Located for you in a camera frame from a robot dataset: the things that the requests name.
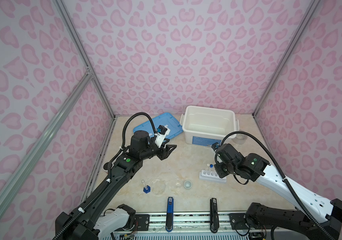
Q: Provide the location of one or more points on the white test tube rack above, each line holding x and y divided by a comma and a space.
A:
211, 176

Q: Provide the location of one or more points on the cork stoppered test tube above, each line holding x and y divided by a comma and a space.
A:
208, 169

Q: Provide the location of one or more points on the pink jar black lid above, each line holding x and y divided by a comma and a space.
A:
106, 165

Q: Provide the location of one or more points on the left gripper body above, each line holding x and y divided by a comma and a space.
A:
161, 152

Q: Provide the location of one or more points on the blue stapler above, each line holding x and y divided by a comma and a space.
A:
169, 215

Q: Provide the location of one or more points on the clear petri dish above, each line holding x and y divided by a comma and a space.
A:
158, 186

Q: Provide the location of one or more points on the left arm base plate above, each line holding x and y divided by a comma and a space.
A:
141, 222

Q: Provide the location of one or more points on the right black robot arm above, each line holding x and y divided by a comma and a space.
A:
316, 217

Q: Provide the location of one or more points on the blue capped test tube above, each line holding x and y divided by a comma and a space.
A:
211, 169

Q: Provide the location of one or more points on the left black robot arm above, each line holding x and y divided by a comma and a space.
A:
85, 221

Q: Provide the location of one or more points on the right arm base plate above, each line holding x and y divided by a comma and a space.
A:
238, 222

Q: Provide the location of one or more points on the black stapler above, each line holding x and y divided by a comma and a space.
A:
214, 217

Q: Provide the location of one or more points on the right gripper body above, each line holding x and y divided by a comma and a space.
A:
222, 169

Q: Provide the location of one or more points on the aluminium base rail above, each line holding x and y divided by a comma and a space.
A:
196, 226

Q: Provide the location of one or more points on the white plastic storage bin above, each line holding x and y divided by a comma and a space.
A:
205, 126

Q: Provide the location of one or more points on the clear tape roll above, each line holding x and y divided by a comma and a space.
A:
240, 139

